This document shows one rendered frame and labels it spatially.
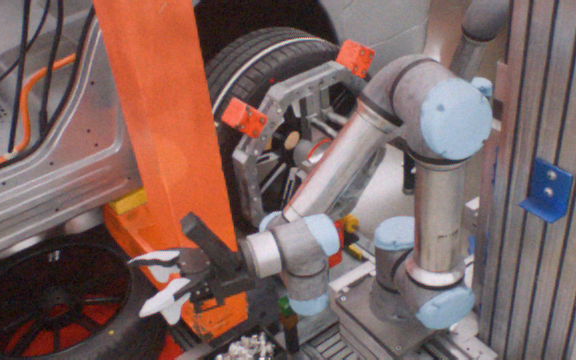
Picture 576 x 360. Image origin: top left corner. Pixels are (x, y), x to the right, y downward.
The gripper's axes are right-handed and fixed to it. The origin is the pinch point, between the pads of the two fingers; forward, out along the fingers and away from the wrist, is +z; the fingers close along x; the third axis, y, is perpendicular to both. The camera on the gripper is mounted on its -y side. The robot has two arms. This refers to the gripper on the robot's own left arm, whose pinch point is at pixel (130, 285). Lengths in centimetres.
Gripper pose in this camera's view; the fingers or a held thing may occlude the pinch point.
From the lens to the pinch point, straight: 109.6
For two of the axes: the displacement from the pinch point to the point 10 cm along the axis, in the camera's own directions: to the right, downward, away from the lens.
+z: -9.3, 2.7, -2.3
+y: 1.4, 8.8, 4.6
